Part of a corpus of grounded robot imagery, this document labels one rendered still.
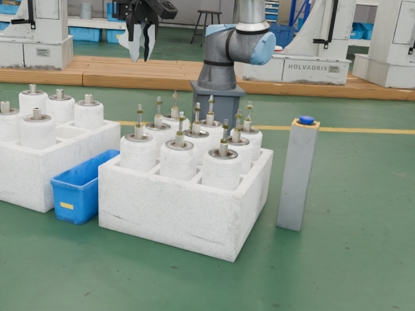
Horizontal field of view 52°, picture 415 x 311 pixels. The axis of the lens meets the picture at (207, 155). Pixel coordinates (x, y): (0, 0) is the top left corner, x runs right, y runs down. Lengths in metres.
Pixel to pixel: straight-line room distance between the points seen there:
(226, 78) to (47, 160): 0.71
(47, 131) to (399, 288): 1.01
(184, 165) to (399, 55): 2.81
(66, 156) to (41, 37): 1.90
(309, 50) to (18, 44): 2.07
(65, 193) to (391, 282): 0.86
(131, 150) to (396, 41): 2.82
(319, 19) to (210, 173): 2.53
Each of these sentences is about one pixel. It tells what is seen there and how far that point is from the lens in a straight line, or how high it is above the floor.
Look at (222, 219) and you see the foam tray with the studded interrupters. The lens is 1.04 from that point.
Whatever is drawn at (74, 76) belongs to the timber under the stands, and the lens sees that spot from 3.00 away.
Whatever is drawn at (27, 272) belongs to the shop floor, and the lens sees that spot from 1.07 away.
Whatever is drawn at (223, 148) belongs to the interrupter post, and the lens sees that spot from 1.05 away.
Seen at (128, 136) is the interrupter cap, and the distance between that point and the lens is 1.14.
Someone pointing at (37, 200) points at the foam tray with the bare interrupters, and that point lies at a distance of 1.30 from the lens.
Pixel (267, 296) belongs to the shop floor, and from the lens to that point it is 1.01.
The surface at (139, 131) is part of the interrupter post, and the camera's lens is 1.13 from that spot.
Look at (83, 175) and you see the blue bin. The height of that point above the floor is 0.08.
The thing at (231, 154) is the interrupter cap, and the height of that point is 0.25.
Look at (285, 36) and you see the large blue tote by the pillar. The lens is 5.65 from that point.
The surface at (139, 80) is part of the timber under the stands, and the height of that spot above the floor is 0.06.
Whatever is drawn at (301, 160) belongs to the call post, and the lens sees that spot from 1.19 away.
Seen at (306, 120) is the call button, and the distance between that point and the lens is 1.17.
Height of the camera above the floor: 0.61
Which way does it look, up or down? 20 degrees down
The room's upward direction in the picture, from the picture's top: 5 degrees clockwise
